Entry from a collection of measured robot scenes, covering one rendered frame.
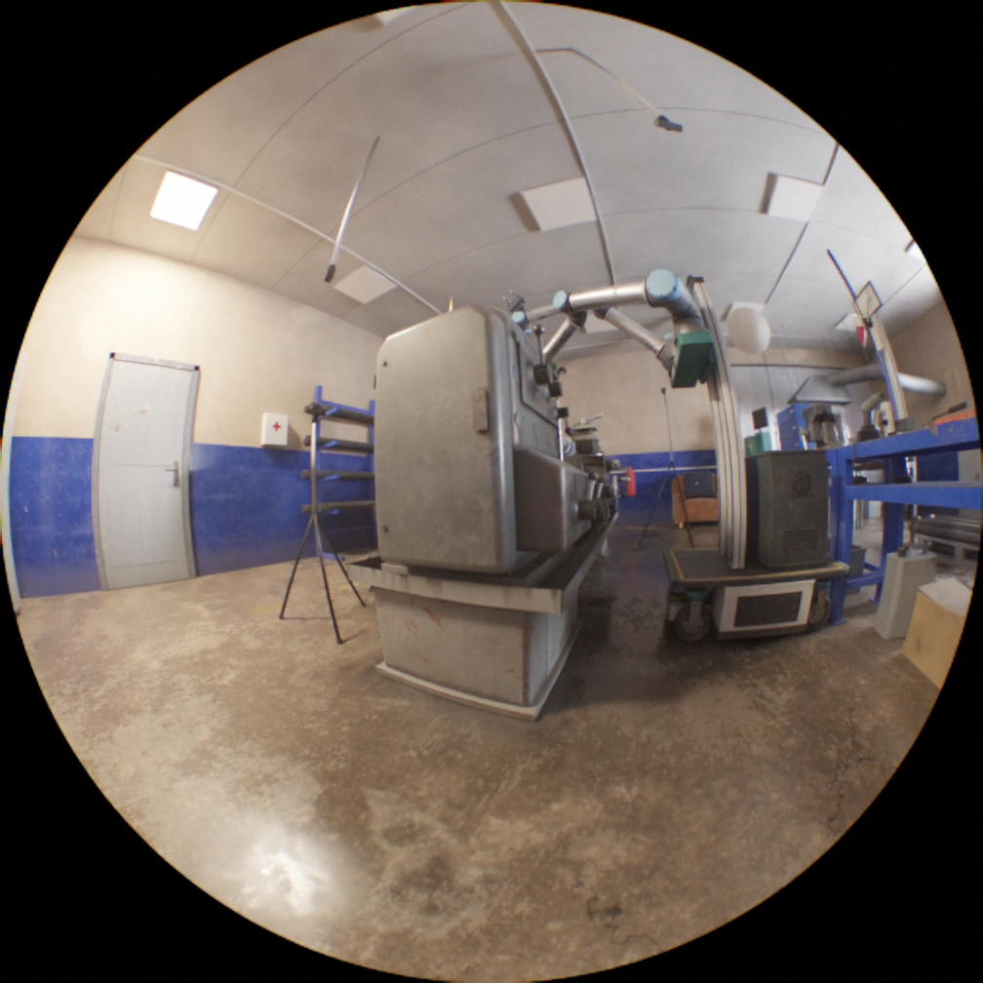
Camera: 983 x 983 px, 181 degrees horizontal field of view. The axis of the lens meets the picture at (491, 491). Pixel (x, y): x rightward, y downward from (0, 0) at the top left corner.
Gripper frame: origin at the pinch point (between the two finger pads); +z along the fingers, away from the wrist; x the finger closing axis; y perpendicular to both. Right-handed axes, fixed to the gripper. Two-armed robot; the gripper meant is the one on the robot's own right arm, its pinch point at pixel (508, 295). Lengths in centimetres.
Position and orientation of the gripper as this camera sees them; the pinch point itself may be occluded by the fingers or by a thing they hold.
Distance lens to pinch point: 222.9
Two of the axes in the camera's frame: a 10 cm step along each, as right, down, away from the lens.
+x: -6.5, 6.9, 3.3
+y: 6.2, 7.3, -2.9
